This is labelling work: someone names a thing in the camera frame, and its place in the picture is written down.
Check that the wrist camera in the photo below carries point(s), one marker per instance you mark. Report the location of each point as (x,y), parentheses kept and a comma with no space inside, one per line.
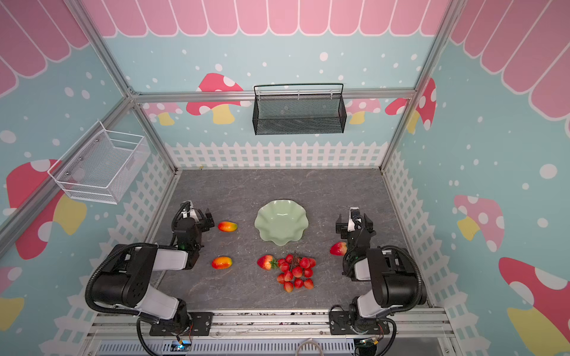
(187,210)
(355,216)

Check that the green scalloped fruit bowl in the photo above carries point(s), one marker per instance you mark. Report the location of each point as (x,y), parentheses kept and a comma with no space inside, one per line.
(281,222)

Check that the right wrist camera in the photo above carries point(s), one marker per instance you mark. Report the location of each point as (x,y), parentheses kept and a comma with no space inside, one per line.
(355,216)

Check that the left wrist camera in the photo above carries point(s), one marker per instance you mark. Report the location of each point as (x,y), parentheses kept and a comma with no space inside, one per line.
(187,210)

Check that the fake strawberry with leaves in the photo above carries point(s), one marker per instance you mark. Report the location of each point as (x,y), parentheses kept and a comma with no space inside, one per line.
(267,262)

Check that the dark red fake strawberry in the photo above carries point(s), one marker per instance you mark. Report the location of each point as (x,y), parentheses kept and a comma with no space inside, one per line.
(339,249)

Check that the fake mango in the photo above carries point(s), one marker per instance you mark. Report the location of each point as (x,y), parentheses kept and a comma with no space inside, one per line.
(222,262)
(227,226)

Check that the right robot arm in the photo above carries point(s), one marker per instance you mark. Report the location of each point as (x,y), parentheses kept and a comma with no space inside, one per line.
(396,282)

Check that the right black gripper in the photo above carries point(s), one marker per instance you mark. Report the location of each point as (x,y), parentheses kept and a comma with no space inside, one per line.
(347,227)

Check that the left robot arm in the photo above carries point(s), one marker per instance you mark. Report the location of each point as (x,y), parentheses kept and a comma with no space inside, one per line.
(121,284)

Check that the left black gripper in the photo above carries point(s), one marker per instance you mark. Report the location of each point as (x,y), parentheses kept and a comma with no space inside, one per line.
(203,222)

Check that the black mesh wall basket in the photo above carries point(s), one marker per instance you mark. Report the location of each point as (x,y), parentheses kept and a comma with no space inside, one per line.
(296,109)

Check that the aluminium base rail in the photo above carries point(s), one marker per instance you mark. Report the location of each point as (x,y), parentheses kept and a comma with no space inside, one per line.
(424,331)

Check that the red lychee bunch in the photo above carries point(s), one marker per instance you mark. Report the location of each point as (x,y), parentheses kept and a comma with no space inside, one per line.
(296,272)

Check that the white wire wall basket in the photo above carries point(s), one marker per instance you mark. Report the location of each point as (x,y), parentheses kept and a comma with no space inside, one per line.
(101,166)

